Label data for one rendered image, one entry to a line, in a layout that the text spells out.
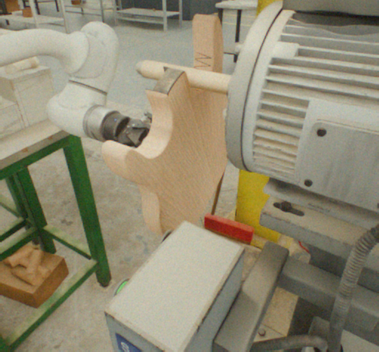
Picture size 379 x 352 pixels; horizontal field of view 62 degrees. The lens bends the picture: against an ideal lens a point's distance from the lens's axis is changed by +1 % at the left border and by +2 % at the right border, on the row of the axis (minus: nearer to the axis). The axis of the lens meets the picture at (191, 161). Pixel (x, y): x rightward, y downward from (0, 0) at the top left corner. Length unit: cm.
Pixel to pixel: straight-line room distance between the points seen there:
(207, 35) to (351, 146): 35
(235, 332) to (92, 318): 132
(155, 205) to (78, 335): 117
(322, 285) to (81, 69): 67
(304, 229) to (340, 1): 28
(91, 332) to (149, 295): 132
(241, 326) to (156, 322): 13
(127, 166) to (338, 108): 28
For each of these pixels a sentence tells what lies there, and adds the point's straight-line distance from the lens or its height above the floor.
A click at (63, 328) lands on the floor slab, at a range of 173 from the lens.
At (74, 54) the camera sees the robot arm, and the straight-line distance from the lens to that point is 82.
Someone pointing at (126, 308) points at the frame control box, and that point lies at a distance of 37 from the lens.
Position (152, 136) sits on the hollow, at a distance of 56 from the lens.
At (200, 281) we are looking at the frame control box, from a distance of 38.
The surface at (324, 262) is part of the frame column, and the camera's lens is 52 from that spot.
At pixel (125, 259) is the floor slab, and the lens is 189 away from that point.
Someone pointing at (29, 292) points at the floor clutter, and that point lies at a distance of 174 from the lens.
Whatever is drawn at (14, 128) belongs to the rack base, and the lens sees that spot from 121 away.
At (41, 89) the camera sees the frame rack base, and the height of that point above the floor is 104.
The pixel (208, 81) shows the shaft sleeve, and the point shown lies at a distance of 54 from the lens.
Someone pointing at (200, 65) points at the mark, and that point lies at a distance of 64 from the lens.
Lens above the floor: 143
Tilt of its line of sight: 33 degrees down
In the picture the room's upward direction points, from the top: straight up
